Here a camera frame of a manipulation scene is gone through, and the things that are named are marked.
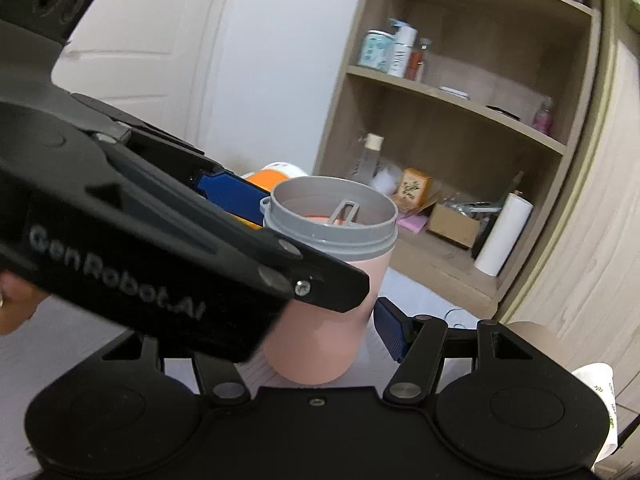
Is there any pink tumbler grey rim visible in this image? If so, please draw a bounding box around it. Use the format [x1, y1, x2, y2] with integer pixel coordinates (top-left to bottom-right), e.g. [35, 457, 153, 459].
[260, 177, 398, 385]

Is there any wooden shelf unit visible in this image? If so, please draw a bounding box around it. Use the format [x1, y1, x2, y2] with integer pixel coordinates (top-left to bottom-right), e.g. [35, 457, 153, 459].
[314, 0, 602, 316]

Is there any white paper towel roll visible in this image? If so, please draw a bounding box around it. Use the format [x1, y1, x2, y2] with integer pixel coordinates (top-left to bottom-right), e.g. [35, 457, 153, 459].
[474, 193, 533, 278]

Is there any white spray bottle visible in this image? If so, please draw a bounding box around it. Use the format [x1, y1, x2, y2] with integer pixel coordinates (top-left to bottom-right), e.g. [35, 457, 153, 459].
[387, 18, 418, 78]

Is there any pink small bottle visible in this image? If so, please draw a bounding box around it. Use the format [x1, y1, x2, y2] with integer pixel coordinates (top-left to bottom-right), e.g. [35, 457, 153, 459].
[532, 96, 554, 134]

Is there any brown printed carton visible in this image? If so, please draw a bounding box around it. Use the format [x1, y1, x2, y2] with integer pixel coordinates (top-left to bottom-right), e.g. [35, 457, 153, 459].
[393, 168, 433, 212]

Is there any white patterned cup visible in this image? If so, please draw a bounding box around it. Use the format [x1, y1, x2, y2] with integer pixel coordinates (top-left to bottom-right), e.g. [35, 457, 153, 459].
[573, 362, 618, 468]

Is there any person's hand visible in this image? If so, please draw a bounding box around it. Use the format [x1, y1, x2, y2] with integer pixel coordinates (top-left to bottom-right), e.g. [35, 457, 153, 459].
[0, 270, 48, 335]

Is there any small cardboard box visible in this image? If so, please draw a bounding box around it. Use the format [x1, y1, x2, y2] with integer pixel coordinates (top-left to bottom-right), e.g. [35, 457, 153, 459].
[426, 204, 480, 249]

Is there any brown taupe cup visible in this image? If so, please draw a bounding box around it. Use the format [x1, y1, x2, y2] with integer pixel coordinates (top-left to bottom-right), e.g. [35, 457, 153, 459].
[506, 321, 567, 367]

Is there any light blue canister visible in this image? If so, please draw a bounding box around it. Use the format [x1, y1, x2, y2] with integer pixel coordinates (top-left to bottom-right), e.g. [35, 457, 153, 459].
[357, 29, 394, 73]

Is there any pink flat pad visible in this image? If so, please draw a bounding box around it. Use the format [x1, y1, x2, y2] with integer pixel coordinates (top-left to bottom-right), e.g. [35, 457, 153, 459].
[397, 214, 428, 234]

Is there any orange paper cup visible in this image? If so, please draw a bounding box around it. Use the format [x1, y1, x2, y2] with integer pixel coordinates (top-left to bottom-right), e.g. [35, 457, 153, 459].
[241, 160, 309, 231]

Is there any clear bottle beige cap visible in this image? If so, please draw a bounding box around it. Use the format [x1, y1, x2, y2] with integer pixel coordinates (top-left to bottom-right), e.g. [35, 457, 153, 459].
[349, 133, 384, 185]

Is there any white door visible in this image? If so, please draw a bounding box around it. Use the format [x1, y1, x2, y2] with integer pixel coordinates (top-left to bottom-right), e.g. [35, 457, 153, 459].
[52, 0, 226, 143]

